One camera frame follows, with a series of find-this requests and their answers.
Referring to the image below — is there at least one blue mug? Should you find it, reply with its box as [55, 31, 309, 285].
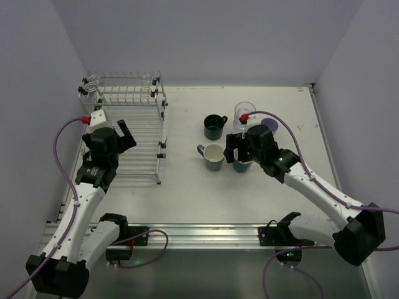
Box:
[233, 149, 252, 173]

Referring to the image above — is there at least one grey-blue mug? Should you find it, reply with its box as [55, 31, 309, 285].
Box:
[196, 144, 224, 171]

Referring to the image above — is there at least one dark green mug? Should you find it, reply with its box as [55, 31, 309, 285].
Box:
[203, 114, 228, 141]

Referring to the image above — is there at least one lavender plastic cup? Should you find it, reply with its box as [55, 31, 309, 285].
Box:
[261, 118, 279, 135]

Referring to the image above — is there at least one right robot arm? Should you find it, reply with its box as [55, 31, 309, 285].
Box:
[224, 125, 385, 266]

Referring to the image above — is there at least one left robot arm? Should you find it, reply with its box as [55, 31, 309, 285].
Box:
[26, 120, 137, 298]

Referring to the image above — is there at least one metal dish rack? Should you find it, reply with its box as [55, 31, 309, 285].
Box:
[78, 71, 168, 184]

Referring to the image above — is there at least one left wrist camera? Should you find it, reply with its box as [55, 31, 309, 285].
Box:
[89, 109, 113, 133]

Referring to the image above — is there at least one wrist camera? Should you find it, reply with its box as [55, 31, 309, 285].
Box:
[89, 109, 113, 133]
[239, 113, 262, 138]

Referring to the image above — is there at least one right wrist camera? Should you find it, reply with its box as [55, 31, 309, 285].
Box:
[239, 113, 262, 138]

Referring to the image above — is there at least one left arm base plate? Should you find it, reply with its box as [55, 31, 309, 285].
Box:
[116, 225, 150, 247]

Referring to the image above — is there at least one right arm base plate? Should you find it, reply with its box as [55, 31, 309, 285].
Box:
[257, 226, 287, 247]

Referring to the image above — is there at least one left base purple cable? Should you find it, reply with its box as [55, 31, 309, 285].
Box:
[107, 229, 170, 269]

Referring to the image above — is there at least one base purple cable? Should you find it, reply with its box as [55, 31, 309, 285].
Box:
[261, 245, 331, 299]
[107, 229, 170, 269]

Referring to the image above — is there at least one aluminium mounting rail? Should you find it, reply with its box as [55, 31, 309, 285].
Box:
[40, 221, 370, 250]

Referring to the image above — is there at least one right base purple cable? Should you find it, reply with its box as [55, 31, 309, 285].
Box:
[261, 245, 331, 299]

